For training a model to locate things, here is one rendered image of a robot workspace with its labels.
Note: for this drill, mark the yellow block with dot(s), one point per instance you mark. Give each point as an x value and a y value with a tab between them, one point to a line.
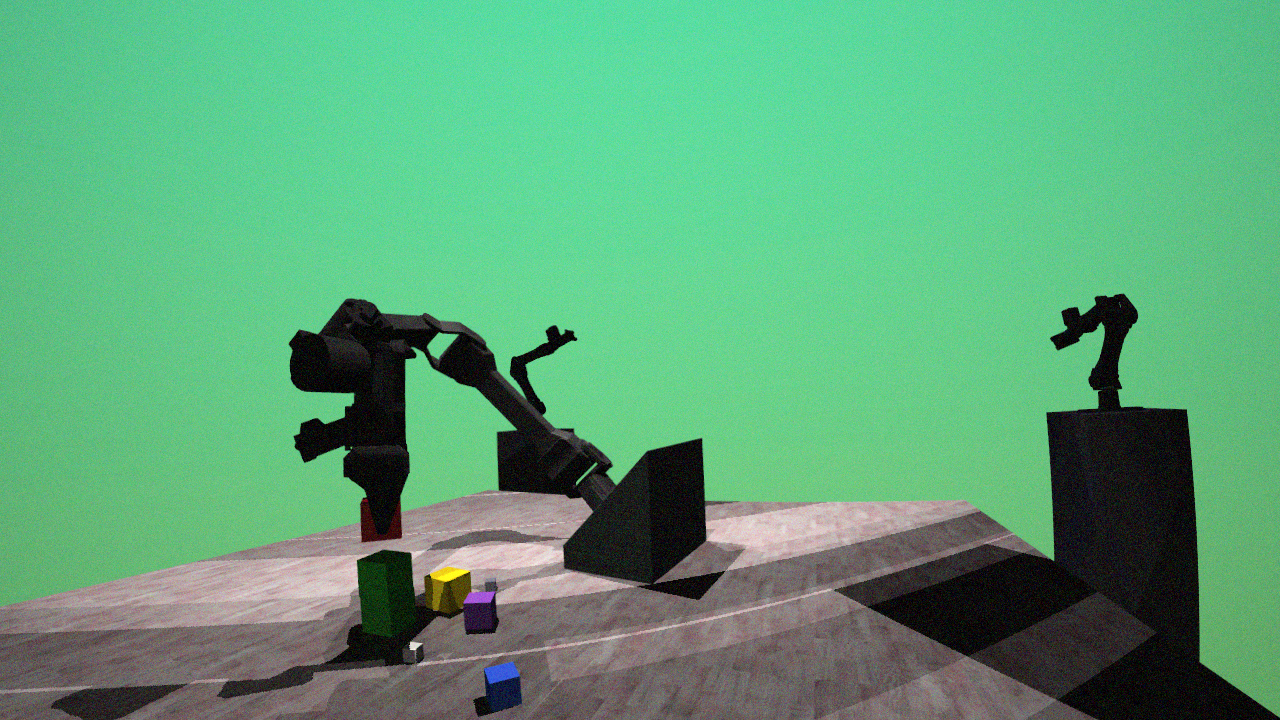
447	589

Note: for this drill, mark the red block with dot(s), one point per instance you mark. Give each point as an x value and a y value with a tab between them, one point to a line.
368	529

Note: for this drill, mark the green block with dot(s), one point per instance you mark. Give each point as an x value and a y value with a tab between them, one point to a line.
385	575
388	618

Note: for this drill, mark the blue block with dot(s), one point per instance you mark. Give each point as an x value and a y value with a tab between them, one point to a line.
503	688

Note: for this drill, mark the purple block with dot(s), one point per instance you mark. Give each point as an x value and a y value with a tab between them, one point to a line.
480	610

